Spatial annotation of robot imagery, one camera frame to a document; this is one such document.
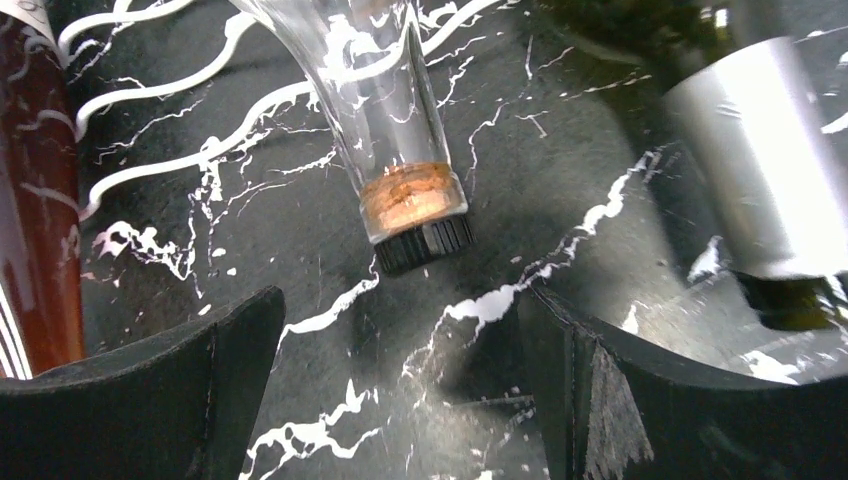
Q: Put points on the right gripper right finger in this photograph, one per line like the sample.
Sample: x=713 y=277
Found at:
x=611 y=405

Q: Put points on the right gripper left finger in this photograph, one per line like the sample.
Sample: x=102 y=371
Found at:
x=181 y=404

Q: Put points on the dark silver-capped wine bottle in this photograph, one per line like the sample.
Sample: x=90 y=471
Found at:
x=734 y=86

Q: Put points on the clear cork-stoppered bottle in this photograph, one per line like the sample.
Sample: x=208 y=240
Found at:
x=365 y=61

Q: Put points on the brown gold-capped bottle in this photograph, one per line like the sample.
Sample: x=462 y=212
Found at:
x=41 y=315

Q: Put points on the white wire wine rack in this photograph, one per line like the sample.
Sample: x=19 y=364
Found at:
x=235 y=27

